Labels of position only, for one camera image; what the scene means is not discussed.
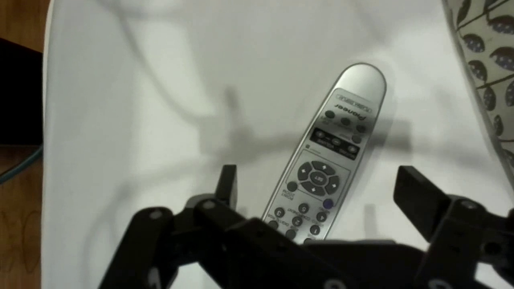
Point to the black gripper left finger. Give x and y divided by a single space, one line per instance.
160 250

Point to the grey silver remote control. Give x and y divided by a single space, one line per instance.
331 160

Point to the white sofa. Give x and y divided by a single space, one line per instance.
133 80

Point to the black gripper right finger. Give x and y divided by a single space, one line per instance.
459 245

